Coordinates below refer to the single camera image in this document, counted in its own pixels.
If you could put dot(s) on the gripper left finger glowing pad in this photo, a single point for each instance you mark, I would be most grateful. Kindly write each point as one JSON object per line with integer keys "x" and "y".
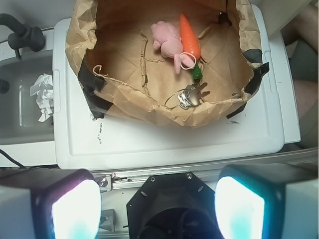
{"x": 46, "y": 203}

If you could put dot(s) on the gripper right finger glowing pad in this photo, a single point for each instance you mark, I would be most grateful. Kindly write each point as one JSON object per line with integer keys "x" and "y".
{"x": 268, "y": 201}

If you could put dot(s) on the silver keys bunch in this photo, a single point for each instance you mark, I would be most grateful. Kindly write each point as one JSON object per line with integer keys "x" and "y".
{"x": 188, "y": 97}

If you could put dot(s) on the crumpled white paper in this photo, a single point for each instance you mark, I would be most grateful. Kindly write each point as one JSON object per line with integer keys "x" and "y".
{"x": 43, "y": 89}

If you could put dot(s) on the white rubber band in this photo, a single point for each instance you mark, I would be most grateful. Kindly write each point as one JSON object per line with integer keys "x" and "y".
{"x": 188, "y": 60}

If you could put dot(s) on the orange toy carrot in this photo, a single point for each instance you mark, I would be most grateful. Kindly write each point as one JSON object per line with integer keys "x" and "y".
{"x": 190, "y": 46}

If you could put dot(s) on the brown paper bag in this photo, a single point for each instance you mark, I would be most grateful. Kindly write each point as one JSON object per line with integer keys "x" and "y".
{"x": 109, "y": 46}

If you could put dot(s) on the pink plush toy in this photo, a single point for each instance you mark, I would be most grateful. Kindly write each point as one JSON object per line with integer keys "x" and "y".
{"x": 167, "y": 39}

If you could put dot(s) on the metal corner bracket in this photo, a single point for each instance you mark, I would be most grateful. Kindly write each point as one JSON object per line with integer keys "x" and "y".
{"x": 107, "y": 220}

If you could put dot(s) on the aluminium frame rail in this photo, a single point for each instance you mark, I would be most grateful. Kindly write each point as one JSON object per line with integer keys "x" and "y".
{"x": 206, "y": 171}

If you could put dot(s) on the black mount plate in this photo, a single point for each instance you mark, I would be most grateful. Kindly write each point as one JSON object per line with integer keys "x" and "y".
{"x": 172, "y": 207}

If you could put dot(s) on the black faucet handle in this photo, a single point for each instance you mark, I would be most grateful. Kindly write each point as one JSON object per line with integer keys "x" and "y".
{"x": 23, "y": 35}

